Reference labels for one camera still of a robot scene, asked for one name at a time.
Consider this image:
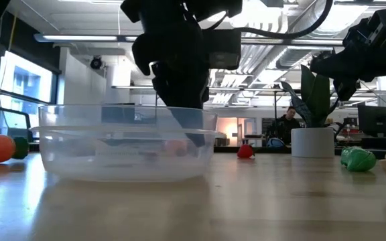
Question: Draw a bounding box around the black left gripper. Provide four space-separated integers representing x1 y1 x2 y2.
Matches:
120 0 243 148

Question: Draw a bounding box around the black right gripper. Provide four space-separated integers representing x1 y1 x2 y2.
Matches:
309 0 386 84

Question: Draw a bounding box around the green toy pea pod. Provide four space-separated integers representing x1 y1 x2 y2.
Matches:
340 147 377 173

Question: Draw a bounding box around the red toy strawberry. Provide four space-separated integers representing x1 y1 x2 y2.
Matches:
236 143 256 159

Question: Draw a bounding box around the clear plastic tupperware container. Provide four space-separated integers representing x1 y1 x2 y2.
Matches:
29 104 227 183

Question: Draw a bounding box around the black ceiling lamp cluster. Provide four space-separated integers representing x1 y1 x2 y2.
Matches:
308 49 336 64

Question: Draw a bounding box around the green snake plant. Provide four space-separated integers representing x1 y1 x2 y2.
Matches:
279 64 340 129

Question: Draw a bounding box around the black computer monitor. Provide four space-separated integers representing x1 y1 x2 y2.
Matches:
357 104 386 138

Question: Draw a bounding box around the person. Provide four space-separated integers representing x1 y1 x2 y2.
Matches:
266 105 302 146

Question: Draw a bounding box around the white plant pot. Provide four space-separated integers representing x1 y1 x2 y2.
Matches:
290 127 336 159

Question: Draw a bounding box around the black ceiling spot lamp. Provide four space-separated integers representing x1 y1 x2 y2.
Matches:
89 56 105 71

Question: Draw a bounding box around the blue round object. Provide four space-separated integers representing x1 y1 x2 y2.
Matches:
266 137 286 149

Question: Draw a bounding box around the long ceiling light bar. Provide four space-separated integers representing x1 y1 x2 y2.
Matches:
34 33 344 47

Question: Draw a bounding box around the black office chair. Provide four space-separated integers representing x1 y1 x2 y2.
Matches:
0 104 34 143

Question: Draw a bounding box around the silver ceiling duct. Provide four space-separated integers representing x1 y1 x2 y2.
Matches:
275 0 371 70

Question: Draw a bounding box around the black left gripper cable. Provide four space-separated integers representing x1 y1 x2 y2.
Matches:
239 0 334 40

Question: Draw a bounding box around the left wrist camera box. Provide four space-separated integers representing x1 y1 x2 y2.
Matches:
209 29 243 70

